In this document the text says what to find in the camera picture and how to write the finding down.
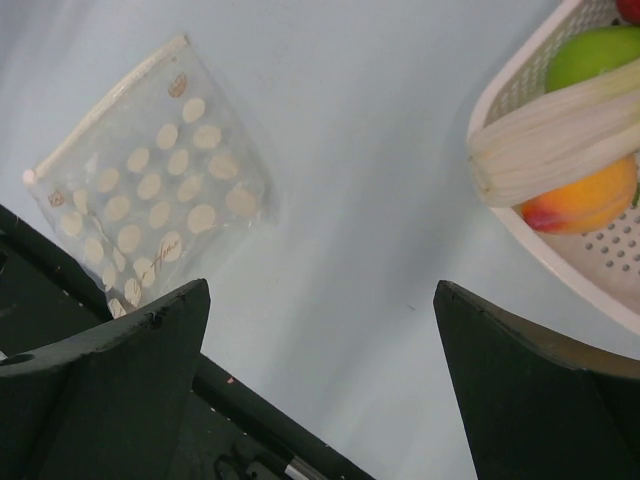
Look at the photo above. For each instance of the orange yellow peach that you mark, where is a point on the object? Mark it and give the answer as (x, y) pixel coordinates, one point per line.
(586, 205)

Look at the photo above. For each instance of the red tomato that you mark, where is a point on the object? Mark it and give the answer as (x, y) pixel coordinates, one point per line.
(629, 11)

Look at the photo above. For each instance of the clear dotted zip top bag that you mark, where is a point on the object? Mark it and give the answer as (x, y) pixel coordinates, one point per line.
(159, 182)

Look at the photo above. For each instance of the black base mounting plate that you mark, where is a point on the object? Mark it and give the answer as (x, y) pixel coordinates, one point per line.
(227, 431)

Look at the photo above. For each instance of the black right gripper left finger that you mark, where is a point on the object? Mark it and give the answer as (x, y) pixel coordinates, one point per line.
(106, 403)

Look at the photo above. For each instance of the white perforated plastic basket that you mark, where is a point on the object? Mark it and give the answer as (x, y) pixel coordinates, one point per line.
(603, 266)

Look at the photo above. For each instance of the pale green celery bunch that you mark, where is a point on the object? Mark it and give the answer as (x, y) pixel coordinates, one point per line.
(557, 139)

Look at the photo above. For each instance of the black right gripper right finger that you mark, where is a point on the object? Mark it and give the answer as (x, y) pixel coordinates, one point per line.
(536, 404)

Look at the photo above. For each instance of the green apple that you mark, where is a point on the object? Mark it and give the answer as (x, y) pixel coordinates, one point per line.
(592, 53)

